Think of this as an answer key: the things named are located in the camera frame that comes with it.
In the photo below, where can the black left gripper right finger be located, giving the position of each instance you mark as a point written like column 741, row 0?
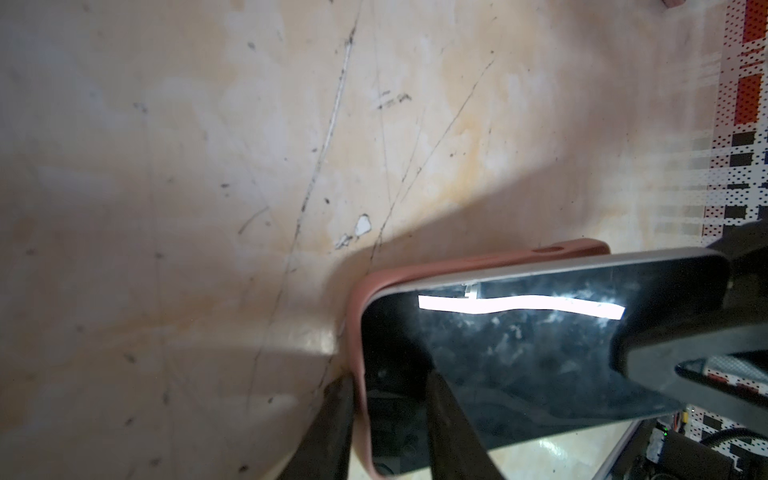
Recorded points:
column 455, row 449

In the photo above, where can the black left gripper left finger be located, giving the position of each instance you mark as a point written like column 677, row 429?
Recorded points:
column 324, row 451

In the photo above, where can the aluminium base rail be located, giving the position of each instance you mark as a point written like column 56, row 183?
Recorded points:
column 692, row 444

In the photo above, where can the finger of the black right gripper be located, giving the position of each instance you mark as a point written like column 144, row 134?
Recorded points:
column 717, row 361
column 745, row 246

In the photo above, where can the pink phone case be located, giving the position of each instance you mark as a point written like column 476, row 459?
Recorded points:
column 366, row 288

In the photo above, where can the black phone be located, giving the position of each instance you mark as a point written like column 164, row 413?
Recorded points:
column 526, row 350

